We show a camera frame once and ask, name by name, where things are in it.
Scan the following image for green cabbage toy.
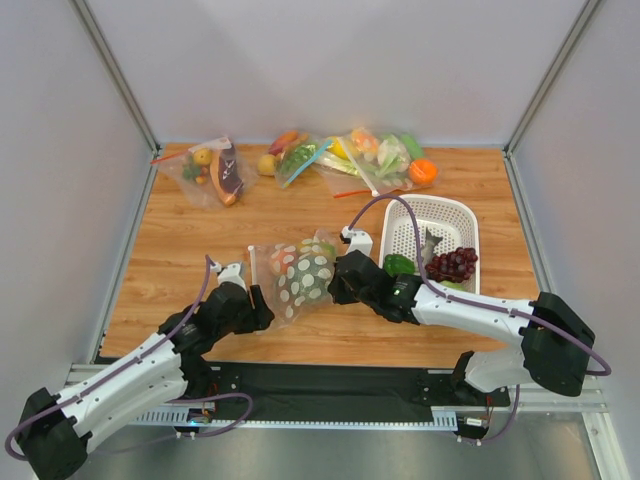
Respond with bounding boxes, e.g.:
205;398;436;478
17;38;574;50
439;280;468;292

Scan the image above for polka dot zip bag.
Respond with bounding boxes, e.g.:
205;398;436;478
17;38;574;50
248;229;340;328

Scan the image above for white plastic basket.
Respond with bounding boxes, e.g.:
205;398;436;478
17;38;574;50
379;194;480;296

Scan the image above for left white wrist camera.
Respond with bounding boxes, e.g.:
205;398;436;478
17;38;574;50
216;262;247;289

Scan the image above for large zip bag vegetables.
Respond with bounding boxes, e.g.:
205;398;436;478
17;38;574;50
312;127;437;198

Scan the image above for white slotted cable duct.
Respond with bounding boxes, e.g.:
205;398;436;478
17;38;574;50
129;404;489;429

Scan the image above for grey fish toy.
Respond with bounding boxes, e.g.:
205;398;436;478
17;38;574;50
420;227;443;267

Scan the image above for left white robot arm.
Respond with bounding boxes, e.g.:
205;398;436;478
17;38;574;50
5;282;274;479

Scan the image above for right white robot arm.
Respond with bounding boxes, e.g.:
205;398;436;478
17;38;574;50
328;251;595;397

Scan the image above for yellow green pepper toy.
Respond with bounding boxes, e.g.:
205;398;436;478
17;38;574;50
297;238;336;258

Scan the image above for red grapes toy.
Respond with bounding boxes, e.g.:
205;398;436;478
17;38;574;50
426;247;479;283

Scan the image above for green bell pepper toy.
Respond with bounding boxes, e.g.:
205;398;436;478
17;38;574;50
383;254;416;276

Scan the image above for steak toy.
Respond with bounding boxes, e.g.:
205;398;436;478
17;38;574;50
209;145;244;206

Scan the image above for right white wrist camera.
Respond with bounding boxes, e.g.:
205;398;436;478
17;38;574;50
340;226;373;256

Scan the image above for yellow pear toy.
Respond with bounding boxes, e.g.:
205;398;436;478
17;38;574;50
257;154;276;176

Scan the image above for orange fruit toy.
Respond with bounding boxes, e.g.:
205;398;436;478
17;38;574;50
408;158;439;185

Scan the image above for red mango toy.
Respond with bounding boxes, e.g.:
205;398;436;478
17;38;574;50
268;130;299;155

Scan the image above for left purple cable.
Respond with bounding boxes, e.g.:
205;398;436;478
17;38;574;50
4;253;254;460

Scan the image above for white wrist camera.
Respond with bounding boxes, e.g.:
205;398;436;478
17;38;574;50
340;226;373;256
216;262;247;289

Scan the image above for zip bag with meat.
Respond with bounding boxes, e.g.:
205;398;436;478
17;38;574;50
151;136;258;209

